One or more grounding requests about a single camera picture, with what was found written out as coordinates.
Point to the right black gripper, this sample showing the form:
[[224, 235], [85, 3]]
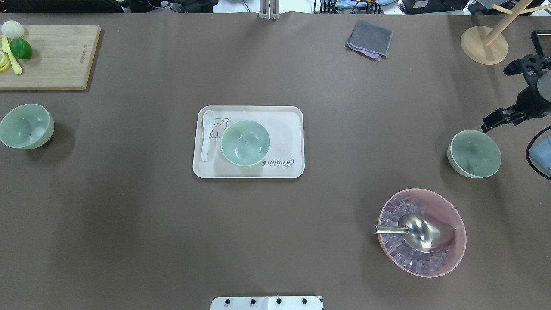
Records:
[[530, 102]]

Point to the green bowl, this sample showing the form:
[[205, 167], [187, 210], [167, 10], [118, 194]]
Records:
[[245, 143], [28, 126], [474, 154]]

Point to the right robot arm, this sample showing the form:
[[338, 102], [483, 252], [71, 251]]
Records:
[[538, 156]]

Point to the wooden cup stand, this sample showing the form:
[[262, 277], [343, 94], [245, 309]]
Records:
[[487, 45]]

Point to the black tray at edge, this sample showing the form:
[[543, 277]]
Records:
[[541, 40]]

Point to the pink bowl with ice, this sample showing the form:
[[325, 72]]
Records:
[[430, 204]]

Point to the metal ice scoop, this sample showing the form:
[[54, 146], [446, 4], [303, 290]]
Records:
[[422, 233]]

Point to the grey folded cloth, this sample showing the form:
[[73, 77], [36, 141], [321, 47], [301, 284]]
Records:
[[370, 40]]

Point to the cream rectangular tray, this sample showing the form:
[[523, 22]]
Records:
[[285, 158]]

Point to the green bowl on tray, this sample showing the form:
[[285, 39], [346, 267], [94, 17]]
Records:
[[245, 143]]

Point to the white ceramic spoon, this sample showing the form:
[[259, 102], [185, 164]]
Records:
[[207, 124]]

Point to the wooden cutting board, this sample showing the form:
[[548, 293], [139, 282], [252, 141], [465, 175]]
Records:
[[62, 58]]

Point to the green lime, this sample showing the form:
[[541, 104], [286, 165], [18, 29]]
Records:
[[21, 49]]

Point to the yellow plastic knife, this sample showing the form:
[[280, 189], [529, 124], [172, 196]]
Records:
[[16, 67]]

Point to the white garlic bulb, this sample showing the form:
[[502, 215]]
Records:
[[12, 29]]

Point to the lemon slice lower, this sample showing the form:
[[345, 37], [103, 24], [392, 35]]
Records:
[[6, 68]]

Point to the lemon slice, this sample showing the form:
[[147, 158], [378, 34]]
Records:
[[4, 60], [6, 68]]

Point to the lemon slice upper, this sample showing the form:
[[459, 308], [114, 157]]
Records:
[[4, 60]]

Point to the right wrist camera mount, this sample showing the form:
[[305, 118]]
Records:
[[533, 67]]

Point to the aluminium frame post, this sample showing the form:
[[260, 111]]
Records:
[[269, 9]]

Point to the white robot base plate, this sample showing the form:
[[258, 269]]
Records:
[[267, 303]]

